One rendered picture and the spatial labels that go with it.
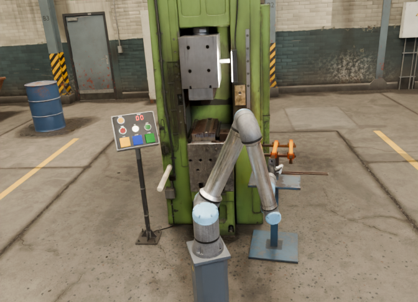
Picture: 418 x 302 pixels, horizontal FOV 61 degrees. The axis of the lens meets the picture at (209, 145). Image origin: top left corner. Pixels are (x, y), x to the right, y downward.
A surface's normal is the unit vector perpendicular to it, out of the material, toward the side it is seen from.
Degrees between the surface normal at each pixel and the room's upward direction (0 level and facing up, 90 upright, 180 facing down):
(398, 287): 0
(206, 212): 5
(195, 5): 90
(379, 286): 0
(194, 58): 90
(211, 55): 90
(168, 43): 90
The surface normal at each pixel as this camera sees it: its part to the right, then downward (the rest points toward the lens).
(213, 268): 0.26, 0.32
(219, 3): -0.08, 0.35
